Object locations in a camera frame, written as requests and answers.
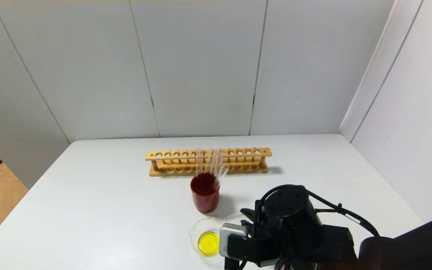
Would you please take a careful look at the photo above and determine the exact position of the wooden test tube rack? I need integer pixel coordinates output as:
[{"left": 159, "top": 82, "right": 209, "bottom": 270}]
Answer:
[{"left": 145, "top": 148, "right": 272, "bottom": 177}]

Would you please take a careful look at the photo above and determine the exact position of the red plastic cup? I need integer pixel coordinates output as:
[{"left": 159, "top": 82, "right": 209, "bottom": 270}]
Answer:
[{"left": 190, "top": 172, "right": 221, "bottom": 214}]

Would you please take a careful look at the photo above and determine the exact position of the clear glass beaker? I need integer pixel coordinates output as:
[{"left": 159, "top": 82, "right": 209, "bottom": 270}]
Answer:
[{"left": 188, "top": 217, "right": 228, "bottom": 259}]

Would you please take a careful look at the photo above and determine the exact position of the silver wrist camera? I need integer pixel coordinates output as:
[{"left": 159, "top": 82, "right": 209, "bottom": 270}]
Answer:
[{"left": 219, "top": 223, "right": 249, "bottom": 259}]

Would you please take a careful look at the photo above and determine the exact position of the black looped camera cable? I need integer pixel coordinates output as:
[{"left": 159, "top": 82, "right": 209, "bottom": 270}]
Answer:
[{"left": 306, "top": 189, "right": 381, "bottom": 237}]

